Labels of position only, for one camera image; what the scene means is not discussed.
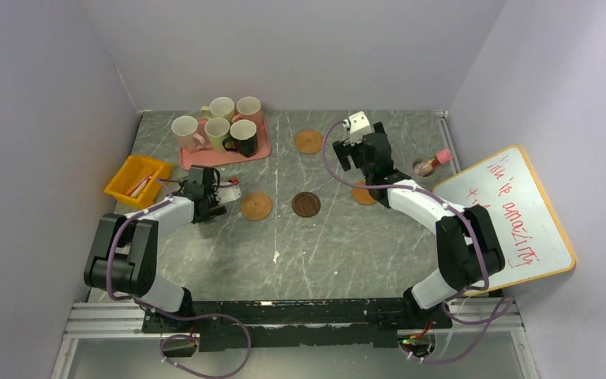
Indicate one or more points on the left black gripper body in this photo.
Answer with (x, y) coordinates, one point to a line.
(213, 208)

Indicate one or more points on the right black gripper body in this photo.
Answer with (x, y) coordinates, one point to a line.
(357, 151)

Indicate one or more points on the woven coaster light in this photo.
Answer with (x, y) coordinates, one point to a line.
(308, 141)

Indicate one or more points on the woven coaster tan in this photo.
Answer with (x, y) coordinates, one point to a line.
(256, 206)

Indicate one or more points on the pink mug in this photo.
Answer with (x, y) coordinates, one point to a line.
(187, 132)
(249, 107)

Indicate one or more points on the black mug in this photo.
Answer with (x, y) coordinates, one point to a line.
(242, 138)

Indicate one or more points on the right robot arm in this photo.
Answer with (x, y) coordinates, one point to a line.
(467, 246)

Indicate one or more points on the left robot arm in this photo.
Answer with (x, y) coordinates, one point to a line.
(123, 257)

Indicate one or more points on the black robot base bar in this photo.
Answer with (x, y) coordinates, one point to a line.
(379, 322)

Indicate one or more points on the dark brown wooden coaster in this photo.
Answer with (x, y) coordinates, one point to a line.
(306, 204)

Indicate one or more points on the glass jar with markers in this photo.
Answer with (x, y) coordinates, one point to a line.
(425, 167)

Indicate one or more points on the green mug front middle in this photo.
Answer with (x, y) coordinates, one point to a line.
(217, 130)

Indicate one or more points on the green mug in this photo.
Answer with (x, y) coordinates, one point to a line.
(217, 130)
(221, 107)

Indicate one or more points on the yellow plastic bin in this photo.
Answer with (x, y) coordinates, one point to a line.
(133, 169)

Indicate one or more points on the markers in yellow bin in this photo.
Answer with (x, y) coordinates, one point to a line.
(136, 189)

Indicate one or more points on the green mug back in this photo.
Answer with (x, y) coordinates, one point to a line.
(221, 107)

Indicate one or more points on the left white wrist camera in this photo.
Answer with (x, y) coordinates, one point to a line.
(228, 191)

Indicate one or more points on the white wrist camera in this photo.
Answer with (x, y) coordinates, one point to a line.
(357, 125)
(228, 191)

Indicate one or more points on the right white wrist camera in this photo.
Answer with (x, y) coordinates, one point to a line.
(357, 125)

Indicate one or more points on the whiteboard with yellow frame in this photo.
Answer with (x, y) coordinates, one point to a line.
(532, 240)

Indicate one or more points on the aluminium rail frame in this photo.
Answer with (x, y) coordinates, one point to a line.
(125, 319)

